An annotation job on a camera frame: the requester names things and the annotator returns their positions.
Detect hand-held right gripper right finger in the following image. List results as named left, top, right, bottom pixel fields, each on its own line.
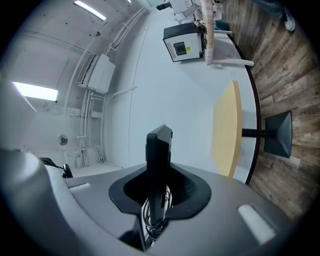
left=152, top=162, right=293, bottom=256

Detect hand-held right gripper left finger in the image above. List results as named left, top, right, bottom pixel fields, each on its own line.
left=65, top=163, right=148, bottom=252

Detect wooden table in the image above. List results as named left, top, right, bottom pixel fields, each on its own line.
left=209, top=79, right=293, bottom=180

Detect ceiling strip light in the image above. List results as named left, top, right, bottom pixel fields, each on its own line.
left=11, top=81, right=59, bottom=102
left=73, top=0, right=107, bottom=22

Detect white air conditioner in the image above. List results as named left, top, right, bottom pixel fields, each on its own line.
left=76, top=52, right=117, bottom=95

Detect white machine with black panel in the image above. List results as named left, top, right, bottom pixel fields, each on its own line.
left=162, top=23, right=206, bottom=63

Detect light desk with white legs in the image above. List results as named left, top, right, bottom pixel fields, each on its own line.
left=194, top=0, right=256, bottom=68

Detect white wall pipes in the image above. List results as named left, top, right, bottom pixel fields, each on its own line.
left=63, top=7, right=147, bottom=169

